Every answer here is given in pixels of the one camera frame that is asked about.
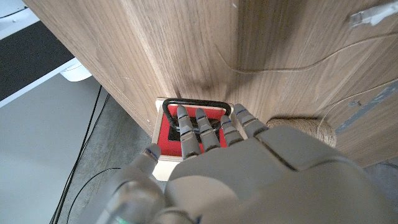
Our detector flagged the wooden cabinet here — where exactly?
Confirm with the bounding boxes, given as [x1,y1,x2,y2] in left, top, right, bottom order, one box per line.
[214,30,398,125]

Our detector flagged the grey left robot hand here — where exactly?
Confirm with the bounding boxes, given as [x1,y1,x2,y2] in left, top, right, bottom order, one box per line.
[74,103,398,224]

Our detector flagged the brown twine spool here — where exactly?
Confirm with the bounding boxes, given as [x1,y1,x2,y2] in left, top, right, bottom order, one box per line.
[266,117,338,149]

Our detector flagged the coiled white network cable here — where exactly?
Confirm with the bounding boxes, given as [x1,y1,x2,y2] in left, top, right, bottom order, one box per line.
[348,1,398,29]

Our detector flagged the red-fronted drawer with black handle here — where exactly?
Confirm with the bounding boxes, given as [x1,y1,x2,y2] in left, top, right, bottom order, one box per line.
[151,97,234,162]

